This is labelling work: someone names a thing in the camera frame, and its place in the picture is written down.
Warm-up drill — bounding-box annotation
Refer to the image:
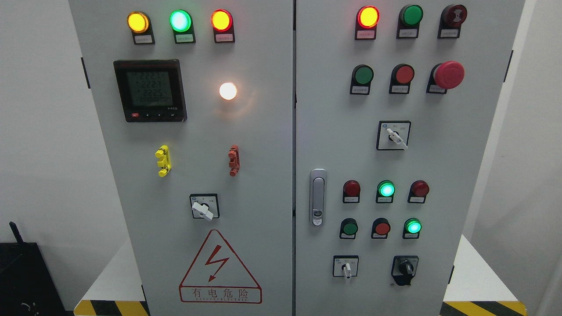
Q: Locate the small white selector switch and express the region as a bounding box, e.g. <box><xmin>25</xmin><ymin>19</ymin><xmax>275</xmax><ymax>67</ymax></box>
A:
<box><xmin>332</xmin><ymin>255</ymin><xmax>359</xmax><ymax>279</ymax></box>

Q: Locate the red emergency stop button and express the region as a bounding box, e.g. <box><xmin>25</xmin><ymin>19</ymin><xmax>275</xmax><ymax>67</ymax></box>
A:
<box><xmin>426</xmin><ymin>61</ymin><xmax>465</xmax><ymax>94</ymax></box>

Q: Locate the black digital power meter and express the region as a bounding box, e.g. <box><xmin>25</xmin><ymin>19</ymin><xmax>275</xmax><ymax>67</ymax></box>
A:
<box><xmin>114</xmin><ymin>59</ymin><xmax>187</xmax><ymax>122</ymax></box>

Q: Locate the red-orange indicator light top left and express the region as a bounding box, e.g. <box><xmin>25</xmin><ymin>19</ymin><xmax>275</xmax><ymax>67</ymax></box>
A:
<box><xmin>211</xmin><ymin>9</ymin><xmax>235</xmax><ymax>43</ymax></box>

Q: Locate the green push button upper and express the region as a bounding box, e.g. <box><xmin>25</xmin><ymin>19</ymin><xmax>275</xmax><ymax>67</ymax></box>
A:
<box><xmin>349</xmin><ymin>64</ymin><xmax>374</xmax><ymax>95</ymax></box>

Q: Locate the red push button lower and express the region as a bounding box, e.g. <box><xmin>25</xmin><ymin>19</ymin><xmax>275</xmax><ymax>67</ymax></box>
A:
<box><xmin>371</xmin><ymin>218</ymin><xmax>391</xmax><ymax>239</ymax></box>

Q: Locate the green lit indicator lamp middle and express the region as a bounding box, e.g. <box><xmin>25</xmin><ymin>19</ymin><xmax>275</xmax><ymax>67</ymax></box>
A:
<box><xmin>375</xmin><ymin>180</ymin><xmax>395</xmax><ymax>204</ymax></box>

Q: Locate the green push button lower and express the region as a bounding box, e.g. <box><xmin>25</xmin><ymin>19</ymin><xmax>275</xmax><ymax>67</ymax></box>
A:
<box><xmin>339</xmin><ymin>218</ymin><xmax>359</xmax><ymax>239</ymax></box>

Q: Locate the black box with antenna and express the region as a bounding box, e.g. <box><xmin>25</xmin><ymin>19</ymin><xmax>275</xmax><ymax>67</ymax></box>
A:
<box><xmin>0</xmin><ymin>222</ymin><xmax>67</xmax><ymax>316</ymax></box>

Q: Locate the green illuminated push button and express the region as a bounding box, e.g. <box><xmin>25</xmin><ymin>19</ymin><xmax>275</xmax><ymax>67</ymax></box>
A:
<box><xmin>402</xmin><ymin>218</ymin><xmax>422</xmax><ymax>239</ymax></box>

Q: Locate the white platform with hazard stripes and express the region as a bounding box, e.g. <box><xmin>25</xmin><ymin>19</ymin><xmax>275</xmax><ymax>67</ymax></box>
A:
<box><xmin>72</xmin><ymin>237</ymin><xmax>527</xmax><ymax>316</ymax></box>

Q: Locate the red push button upper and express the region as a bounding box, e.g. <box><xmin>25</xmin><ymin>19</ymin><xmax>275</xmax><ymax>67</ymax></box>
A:
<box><xmin>388</xmin><ymin>64</ymin><xmax>415</xmax><ymax>94</ymax></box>

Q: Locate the green indicator light top left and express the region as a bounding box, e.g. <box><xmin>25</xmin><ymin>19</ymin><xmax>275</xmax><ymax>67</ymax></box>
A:
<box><xmin>169</xmin><ymin>10</ymin><xmax>195</xmax><ymax>44</ymax></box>

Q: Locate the red lit indicator top right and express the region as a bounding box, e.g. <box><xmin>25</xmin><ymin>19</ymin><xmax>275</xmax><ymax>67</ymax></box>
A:
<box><xmin>354</xmin><ymin>5</ymin><xmax>380</xmax><ymax>40</ymax></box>

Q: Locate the white glowing indicator lamp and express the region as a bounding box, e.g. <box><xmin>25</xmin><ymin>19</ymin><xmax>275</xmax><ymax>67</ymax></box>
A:
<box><xmin>219</xmin><ymin>82</ymin><xmax>238</xmax><ymax>101</ymax></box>

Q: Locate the red black buzzer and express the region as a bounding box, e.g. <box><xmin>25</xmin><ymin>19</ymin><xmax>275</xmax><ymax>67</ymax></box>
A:
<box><xmin>437</xmin><ymin>4</ymin><xmax>468</xmax><ymax>39</ymax></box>

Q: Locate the yellow indicator light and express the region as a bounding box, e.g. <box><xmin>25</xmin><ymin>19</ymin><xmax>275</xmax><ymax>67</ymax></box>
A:
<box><xmin>127</xmin><ymin>11</ymin><xmax>155</xmax><ymax>45</ymax></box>

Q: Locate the white rotary selector switch right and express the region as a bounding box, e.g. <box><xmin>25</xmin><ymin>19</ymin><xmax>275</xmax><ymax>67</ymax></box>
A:
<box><xmin>377</xmin><ymin>121</ymin><xmax>411</xmax><ymax>151</ymax></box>

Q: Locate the green indicator top right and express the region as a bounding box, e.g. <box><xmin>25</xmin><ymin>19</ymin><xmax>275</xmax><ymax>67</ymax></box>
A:
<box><xmin>396</xmin><ymin>4</ymin><xmax>424</xmax><ymax>39</ymax></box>

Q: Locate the black knob selector switch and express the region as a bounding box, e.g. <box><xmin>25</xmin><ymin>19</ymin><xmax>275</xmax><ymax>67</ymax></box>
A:
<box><xmin>391</xmin><ymin>255</ymin><xmax>419</xmax><ymax>286</ymax></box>

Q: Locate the white rotary switch left door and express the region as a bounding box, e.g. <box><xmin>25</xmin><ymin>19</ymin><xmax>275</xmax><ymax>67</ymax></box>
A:
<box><xmin>189</xmin><ymin>194</ymin><xmax>220</xmax><ymax>221</ymax></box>

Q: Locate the dark red indicator lamp left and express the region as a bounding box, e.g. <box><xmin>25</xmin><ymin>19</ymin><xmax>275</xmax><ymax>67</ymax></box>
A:
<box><xmin>342</xmin><ymin>180</ymin><xmax>361</xmax><ymax>204</ymax></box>

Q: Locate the right grey cabinet door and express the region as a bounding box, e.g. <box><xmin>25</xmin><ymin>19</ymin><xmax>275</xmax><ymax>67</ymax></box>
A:
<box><xmin>295</xmin><ymin>0</ymin><xmax>525</xmax><ymax>316</ymax></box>

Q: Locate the silver cabinet door handle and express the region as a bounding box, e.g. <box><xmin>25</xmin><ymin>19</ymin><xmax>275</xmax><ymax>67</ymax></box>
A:
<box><xmin>309</xmin><ymin>169</ymin><xmax>327</xmax><ymax>227</ymax></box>

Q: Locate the red electrical hazard warning sticker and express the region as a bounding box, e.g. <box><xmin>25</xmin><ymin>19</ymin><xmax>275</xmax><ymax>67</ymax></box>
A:
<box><xmin>179</xmin><ymin>229</ymin><xmax>262</xmax><ymax>304</ymax></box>

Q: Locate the left grey cabinet door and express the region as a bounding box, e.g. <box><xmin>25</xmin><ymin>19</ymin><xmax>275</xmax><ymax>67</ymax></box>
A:
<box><xmin>69</xmin><ymin>0</ymin><xmax>293</xmax><ymax>316</ymax></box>

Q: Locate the grey cabinet door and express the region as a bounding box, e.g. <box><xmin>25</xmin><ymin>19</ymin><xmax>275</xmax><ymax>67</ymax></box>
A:
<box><xmin>69</xmin><ymin>0</ymin><xmax>293</xmax><ymax>316</ymax></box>
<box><xmin>295</xmin><ymin>0</ymin><xmax>525</xmax><ymax>316</ymax></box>

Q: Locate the red push button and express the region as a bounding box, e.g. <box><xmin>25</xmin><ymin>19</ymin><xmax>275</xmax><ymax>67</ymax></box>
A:
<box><xmin>388</xmin><ymin>64</ymin><xmax>415</xmax><ymax>94</ymax></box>
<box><xmin>371</xmin><ymin>218</ymin><xmax>391</xmax><ymax>239</ymax></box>

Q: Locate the red indicator lamp right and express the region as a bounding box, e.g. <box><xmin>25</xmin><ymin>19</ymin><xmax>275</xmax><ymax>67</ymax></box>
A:
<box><xmin>408</xmin><ymin>180</ymin><xmax>430</xmax><ymax>204</ymax></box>

